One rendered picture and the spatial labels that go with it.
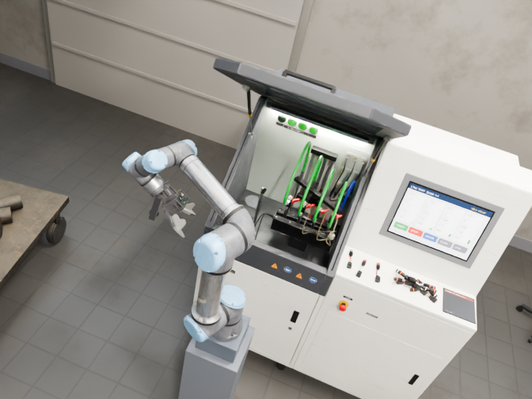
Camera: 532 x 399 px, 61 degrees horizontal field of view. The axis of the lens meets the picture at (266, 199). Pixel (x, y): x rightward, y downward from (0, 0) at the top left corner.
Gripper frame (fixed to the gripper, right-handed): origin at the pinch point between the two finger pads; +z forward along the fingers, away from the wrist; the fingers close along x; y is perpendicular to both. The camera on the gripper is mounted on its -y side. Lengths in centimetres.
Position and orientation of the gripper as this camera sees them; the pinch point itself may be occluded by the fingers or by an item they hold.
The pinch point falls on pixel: (188, 226)
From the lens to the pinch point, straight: 181.2
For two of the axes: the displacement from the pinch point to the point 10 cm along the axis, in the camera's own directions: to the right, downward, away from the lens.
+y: 7.8, -4.5, -4.3
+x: 1.4, -5.4, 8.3
